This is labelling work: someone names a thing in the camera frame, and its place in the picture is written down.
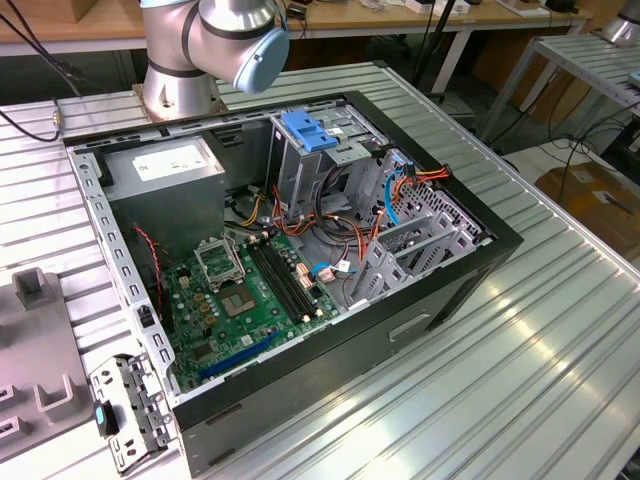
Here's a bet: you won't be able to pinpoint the grey metal disk bay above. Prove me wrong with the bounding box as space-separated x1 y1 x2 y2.
343 148 497 312

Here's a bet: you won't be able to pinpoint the black RAM slot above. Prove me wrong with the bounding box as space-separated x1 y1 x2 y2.
249 242 304 324
256 240 310 321
269 233 324 315
263 237 317 318

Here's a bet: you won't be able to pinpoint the grey metal drive cage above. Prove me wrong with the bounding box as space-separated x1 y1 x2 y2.
266 105 392 224

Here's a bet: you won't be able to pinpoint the CPU socket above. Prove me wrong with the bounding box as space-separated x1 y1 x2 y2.
217 283 259 320

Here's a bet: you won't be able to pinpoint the metal socket cover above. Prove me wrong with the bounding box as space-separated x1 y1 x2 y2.
193 238 247 292

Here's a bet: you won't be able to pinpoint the green motherboard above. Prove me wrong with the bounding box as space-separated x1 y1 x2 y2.
162 233 342 395

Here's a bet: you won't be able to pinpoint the blue plastic drive latch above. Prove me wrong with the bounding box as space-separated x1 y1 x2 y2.
279 110 340 154

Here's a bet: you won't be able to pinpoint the black open PC case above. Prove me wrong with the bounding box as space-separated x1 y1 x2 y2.
63 89 525 479

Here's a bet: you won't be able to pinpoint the blue expansion slot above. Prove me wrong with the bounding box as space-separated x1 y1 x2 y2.
198 331 275 382

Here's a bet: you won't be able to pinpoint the grey power supply unit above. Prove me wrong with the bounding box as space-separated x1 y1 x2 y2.
101 135 228 257

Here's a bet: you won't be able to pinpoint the large cardboard box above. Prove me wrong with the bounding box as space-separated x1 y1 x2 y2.
534 160 640 264

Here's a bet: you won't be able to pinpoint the cardboard boxes under table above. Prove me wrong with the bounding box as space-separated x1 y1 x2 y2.
472 42 594 126

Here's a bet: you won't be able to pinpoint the teal plastic latch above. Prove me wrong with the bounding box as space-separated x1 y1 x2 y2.
93 402 120 437

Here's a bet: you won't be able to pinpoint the grey parts rack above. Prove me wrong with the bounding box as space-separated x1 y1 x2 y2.
0 267 99 461

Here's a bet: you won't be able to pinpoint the metal slat side table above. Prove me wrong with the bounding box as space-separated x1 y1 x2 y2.
492 33 640 146

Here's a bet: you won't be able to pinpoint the orange red wire bundle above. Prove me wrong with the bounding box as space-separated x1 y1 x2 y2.
272 184 362 242

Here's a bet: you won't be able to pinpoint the purple wires with white connector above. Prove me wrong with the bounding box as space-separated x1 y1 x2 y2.
317 257 364 286

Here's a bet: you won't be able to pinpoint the yellow black wires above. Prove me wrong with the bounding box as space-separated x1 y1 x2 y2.
238 193 267 227

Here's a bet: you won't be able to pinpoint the blue data wire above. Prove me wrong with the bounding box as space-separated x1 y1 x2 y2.
310 152 411 281

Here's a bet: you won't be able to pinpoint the power wire with black connector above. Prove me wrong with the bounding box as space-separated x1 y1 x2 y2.
357 165 452 264

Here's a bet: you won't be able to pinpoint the red black fan wire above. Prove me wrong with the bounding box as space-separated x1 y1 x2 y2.
131 224 167 321

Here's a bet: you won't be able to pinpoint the metal slot retention bracket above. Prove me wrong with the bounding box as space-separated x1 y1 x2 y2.
87 351 180 475

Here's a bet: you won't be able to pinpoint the black cable with brass connector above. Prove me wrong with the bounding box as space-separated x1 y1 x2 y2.
0 98 69 144

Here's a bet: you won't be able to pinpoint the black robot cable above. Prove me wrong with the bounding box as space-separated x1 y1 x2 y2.
0 12 85 95

